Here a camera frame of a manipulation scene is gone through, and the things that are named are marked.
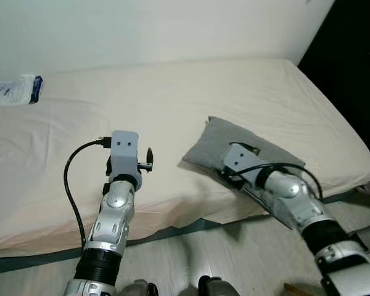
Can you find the grey pillow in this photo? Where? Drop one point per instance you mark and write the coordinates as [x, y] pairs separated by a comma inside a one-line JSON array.
[[216, 145]]

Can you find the bed mattress with cream sheet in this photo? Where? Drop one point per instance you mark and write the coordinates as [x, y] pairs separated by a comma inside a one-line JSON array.
[[172, 98]]

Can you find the dark teal bed base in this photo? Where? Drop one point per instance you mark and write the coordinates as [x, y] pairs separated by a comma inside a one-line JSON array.
[[172, 229]]

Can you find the robot right leg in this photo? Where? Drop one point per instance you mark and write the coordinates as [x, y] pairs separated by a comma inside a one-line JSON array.
[[217, 287]]

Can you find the white blue wipes packet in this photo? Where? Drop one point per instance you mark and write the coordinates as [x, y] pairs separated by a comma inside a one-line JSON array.
[[12, 90]]

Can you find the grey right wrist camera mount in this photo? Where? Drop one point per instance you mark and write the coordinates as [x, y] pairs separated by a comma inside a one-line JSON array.
[[242, 161]]

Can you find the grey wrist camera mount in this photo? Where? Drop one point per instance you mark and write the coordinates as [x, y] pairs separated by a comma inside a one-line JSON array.
[[242, 161], [124, 151]]

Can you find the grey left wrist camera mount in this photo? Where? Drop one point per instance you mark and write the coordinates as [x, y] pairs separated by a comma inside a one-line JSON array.
[[124, 151]]

